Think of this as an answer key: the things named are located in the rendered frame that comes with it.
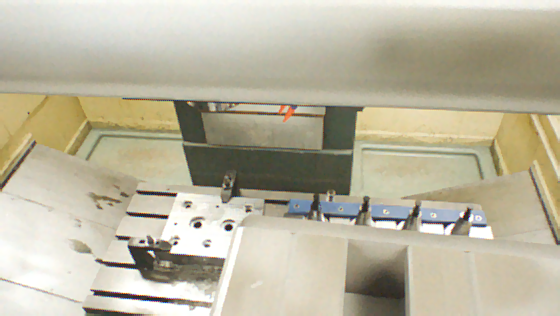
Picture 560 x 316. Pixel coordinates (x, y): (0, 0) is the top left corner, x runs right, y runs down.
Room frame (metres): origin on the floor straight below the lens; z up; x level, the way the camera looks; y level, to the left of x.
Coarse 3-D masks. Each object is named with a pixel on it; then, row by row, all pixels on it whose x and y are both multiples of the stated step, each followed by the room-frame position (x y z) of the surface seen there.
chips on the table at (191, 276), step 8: (176, 272) 0.76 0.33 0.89; (184, 272) 0.76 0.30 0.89; (192, 272) 0.75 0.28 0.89; (176, 280) 0.73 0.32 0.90; (192, 280) 0.72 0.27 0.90; (208, 280) 0.72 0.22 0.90; (216, 280) 0.72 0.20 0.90; (184, 288) 0.70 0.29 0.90; (192, 288) 0.69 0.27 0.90; (200, 288) 0.69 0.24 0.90; (208, 288) 0.69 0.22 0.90; (216, 288) 0.69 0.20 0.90; (176, 304) 0.65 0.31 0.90; (184, 304) 0.65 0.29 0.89; (192, 304) 0.65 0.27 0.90; (200, 304) 0.64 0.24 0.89; (208, 304) 0.64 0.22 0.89; (208, 312) 0.62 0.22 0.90
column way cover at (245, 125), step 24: (216, 120) 1.32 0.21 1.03; (240, 120) 1.30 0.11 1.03; (264, 120) 1.28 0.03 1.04; (288, 120) 1.27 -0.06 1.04; (312, 120) 1.25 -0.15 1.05; (216, 144) 1.32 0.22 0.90; (240, 144) 1.30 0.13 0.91; (264, 144) 1.29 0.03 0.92; (288, 144) 1.27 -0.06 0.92; (312, 144) 1.25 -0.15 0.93
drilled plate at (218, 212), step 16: (176, 208) 0.93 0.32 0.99; (192, 208) 0.93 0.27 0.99; (208, 208) 0.92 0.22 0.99; (224, 208) 0.92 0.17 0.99; (240, 208) 0.91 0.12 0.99; (256, 208) 0.91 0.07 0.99; (176, 224) 0.87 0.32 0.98; (192, 224) 0.87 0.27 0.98; (208, 224) 0.86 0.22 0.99; (224, 224) 0.86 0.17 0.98; (240, 224) 0.85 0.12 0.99; (176, 240) 0.82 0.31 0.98; (192, 240) 0.80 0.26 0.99; (208, 240) 0.80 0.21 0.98; (224, 240) 0.79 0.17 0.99; (160, 256) 0.77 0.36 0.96; (176, 256) 0.76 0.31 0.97; (192, 256) 0.75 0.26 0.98; (208, 256) 0.74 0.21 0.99; (224, 256) 0.74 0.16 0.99
